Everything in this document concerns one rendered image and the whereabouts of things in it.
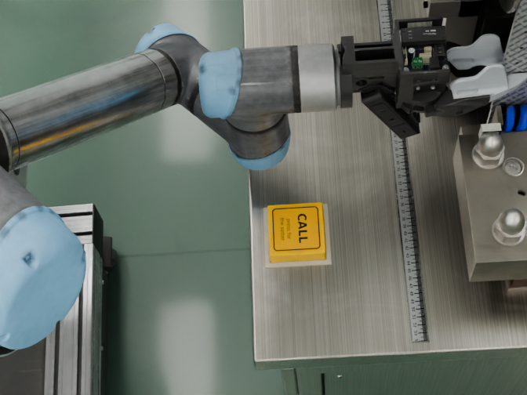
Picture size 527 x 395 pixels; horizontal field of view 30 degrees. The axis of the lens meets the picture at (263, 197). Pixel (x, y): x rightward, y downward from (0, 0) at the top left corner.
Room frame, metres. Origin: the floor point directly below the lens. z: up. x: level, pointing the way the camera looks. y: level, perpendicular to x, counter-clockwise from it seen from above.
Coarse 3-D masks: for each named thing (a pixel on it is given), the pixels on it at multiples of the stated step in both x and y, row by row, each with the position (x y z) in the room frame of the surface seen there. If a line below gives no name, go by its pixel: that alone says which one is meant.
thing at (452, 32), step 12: (432, 0) 0.64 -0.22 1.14; (444, 0) 0.64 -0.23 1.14; (456, 0) 0.64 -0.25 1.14; (468, 0) 0.63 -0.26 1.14; (480, 0) 0.63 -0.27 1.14; (432, 12) 0.64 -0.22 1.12; (444, 12) 0.64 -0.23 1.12; (456, 12) 0.63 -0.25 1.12; (468, 12) 0.63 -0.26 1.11; (480, 12) 0.63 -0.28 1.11; (444, 24) 0.64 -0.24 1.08; (456, 24) 0.64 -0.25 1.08; (468, 24) 0.64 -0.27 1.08; (456, 36) 0.64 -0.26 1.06; (468, 36) 0.64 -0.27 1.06
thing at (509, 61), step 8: (520, 16) 0.56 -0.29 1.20; (512, 24) 0.56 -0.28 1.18; (520, 24) 0.56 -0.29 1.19; (512, 32) 0.56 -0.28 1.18; (520, 32) 0.56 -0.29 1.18; (512, 40) 0.56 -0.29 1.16; (520, 40) 0.56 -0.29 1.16; (512, 48) 0.56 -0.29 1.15; (520, 48) 0.56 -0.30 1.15; (504, 56) 0.56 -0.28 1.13; (512, 56) 0.56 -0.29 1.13; (520, 56) 0.55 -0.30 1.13; (504, 64) 0.56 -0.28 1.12; (512, 64) 0.56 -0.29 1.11; (520, 64) 0.55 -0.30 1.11; (512, 72) 0.56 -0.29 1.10; (520, 88) 0.55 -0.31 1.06; (504, 96) 0.56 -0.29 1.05; (512, 96) 0.55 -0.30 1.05; (520, 96) 0.55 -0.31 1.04; (496, 104) 0.56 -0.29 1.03; (504, 104) 0.55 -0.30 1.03; (512, 104) 0.55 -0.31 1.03; (520, 104) 0.55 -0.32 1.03
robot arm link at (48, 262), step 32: (0, 192) 0.42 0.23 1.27; (0, 224) 0.38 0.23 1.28; (32, 224) 0.38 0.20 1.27; (64, 224) 0.39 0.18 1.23; (0, 256) 0.35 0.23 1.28; (32, 256) 0.35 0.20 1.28; (64, 256) 0.35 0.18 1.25; (0, 288) 0.32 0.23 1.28; (32, 288) 0.33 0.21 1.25; (64, 288) 0.34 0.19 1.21; (0, 320) 0.30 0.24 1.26; (32, 320) 0.31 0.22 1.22; (0, 352) 0.30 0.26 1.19
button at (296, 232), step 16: (272, 208) 0.52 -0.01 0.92; (288, 208) 0.51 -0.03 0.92; (304, 208) 0.51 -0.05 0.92; (320, 208) 0.51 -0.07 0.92; (272, 224) 0.50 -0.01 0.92; (288, 224) 0.49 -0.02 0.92; (304, 224) 0.49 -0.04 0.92; (320, 224) 0.49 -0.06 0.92; (272, 240) 0.48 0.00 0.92; (288, 240) 0.47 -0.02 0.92; (304, 240) 0.47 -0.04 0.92; (320, 240) 0.47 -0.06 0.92; (272, 256) 0.46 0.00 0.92; (288, 256) 0.45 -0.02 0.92; (304, 256) 0.45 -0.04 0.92; (320, 256) 0.45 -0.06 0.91
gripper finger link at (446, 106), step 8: (448, 96) 0.54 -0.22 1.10; (472, 96) 0.53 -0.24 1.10; (480, 96) 0.53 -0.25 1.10; (488, 96) 0.53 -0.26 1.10; (432, 104) 0.53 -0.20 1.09; (440, 104) 0.53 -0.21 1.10; (448, 104) 0.53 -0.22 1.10; (456, 104) 0.53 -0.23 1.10; (464, 104) 0.53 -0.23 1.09; (472, 104) 0.53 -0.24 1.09; (480, 104) 0.53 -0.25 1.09; (424, 112) 0.53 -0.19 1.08; (432, 112) 0.52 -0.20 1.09; (440, 112) 0.52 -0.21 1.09; (448, 112) 0.52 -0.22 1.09; (456, 112) 0.52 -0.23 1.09; (464, 112) 0.52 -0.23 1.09
